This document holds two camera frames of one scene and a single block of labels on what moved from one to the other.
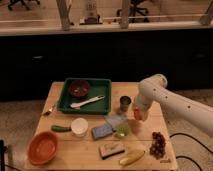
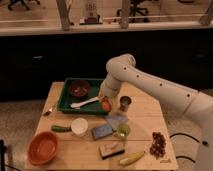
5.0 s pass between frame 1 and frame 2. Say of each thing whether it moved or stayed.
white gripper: moved
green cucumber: stayed
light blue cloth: stayed
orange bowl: stayed
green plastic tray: stayed
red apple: moved
